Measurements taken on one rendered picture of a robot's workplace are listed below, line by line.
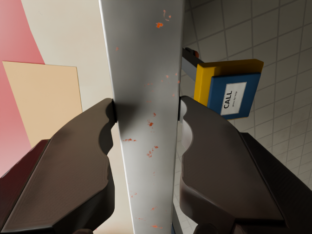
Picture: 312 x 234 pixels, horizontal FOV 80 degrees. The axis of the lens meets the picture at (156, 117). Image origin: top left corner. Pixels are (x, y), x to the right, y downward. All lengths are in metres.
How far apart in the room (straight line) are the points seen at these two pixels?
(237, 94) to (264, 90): 1.49
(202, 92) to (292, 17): 1.45
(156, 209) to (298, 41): 1.81
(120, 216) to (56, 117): 0.15
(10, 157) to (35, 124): 0.05
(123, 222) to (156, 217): 0.09
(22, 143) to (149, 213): 0.13
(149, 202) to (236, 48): 1.46
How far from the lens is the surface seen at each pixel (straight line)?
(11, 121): 0.19
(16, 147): 0.21
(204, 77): 0.37
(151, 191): 0.16
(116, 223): 0.28
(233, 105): 0.41
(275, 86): 1.95
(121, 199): 0.24
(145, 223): 0.20
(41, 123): 0.18
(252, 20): 1.58
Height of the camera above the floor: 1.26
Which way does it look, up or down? 55 degrees down
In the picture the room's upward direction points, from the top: 158 degrees clockwise
